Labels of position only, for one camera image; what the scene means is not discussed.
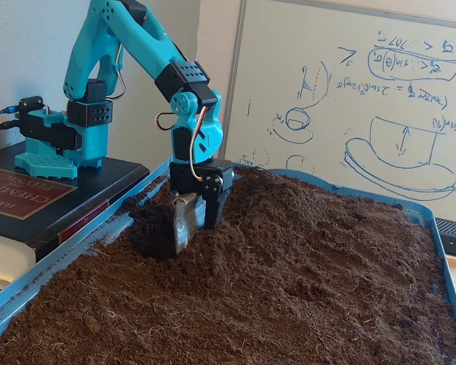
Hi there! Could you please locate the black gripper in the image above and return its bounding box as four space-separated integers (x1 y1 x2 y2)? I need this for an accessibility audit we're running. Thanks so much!
169 158 236 256

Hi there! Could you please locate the brown soil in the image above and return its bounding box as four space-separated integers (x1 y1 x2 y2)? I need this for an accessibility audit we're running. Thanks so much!
0 163 456 365

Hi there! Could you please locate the teal robot arm with base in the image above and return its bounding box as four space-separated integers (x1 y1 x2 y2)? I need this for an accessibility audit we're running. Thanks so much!
14 0 225 179

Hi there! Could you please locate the blue plastic tray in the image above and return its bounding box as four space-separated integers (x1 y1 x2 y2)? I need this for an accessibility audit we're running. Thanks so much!
0 152 456 365

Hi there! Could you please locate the black chemistry physics handbook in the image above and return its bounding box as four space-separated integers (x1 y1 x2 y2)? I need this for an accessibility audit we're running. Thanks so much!
0 146 151 294

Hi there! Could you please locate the whiteboard with blue drawings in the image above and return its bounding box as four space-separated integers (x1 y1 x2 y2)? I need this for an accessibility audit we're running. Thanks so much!
218 0 456 221

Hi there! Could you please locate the perforated electronics box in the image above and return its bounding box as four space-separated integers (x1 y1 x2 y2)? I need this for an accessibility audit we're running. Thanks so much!
435 218 456 260

